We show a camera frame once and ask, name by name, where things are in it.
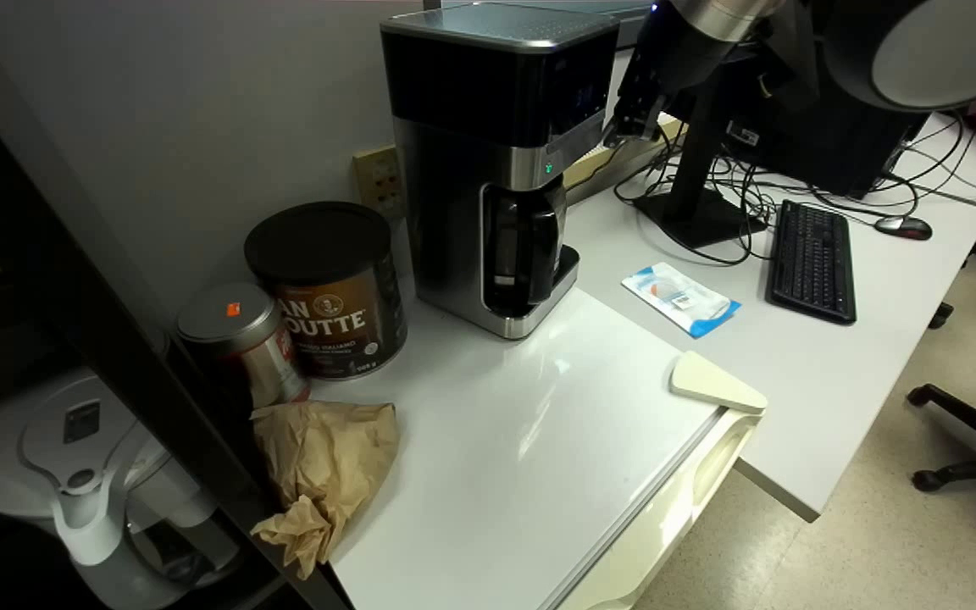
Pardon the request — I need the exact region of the brown coffee can black lid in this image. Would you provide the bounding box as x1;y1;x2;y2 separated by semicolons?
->
241;200;410;382

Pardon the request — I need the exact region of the black steel coffee maker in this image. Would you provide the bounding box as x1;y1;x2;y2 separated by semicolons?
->
376;2;622;342

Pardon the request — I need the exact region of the white mini fridge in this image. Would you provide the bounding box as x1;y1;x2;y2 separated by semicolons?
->
324;285;770;610

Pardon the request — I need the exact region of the black computer monitor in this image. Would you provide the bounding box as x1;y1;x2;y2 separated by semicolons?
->
635;44;971;255

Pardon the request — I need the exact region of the crumpled brown paper bag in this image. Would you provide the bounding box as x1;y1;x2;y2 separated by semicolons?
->
243;398;402;582

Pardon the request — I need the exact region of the black shelf frame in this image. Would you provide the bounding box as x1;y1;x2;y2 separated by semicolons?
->
0;66;349;610

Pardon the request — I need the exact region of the beige power strip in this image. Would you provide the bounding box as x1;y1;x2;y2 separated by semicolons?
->
559;128;683;207

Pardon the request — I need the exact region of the glass coffee carafe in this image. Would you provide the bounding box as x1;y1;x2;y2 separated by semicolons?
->
480;181;570;319

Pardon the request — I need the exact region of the cream corner pad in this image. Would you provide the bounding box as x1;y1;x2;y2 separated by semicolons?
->
669;349;774;418

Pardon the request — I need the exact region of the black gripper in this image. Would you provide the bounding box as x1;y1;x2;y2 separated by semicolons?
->
602;0;742;145

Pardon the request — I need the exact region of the black computer mouse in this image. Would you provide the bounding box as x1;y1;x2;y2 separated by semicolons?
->
871;212;936;243

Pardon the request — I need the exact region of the steel canister with orange dot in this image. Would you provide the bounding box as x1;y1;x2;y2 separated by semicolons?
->
174;285;313;418

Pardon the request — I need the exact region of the white water filter pitcher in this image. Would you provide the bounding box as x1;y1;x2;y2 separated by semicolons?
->
0;363;243;610

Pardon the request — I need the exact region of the black keyboard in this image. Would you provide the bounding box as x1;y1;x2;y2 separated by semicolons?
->
766;195;860;329

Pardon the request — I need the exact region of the black cable bundle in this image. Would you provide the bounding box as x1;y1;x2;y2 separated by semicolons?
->
610;112;976;270

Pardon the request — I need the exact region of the blue white wipes packet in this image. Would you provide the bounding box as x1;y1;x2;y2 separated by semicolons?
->
619;262;747;342

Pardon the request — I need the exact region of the beige wall outlet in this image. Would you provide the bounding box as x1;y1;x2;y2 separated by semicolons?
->
349;142;408;221

